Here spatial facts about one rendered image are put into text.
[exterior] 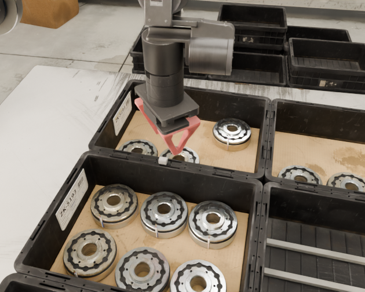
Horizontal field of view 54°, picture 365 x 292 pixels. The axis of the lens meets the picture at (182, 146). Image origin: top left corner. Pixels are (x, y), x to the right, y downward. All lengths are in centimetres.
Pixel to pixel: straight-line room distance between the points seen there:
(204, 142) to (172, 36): 52
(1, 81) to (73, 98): 167
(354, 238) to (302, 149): 28
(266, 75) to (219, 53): 166
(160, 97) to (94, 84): 95
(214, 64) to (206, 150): 49
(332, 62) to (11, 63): 238
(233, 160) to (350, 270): 36
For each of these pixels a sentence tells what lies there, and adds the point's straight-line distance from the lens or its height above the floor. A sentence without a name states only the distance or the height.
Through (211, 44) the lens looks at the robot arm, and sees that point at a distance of 49.
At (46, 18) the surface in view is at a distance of 368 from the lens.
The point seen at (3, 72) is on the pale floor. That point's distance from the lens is 316.
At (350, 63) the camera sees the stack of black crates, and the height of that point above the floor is 49.
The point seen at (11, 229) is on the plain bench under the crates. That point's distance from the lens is 105.
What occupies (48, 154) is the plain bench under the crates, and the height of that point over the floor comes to 70.
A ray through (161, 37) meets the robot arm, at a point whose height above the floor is 127.
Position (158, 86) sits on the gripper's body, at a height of 120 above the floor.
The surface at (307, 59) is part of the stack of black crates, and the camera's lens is 213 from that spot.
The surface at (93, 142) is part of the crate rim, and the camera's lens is 85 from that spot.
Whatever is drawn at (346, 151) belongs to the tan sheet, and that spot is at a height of 83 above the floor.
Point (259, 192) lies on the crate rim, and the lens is 74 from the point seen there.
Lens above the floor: 149
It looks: 43 degrees down
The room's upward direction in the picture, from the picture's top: straight up
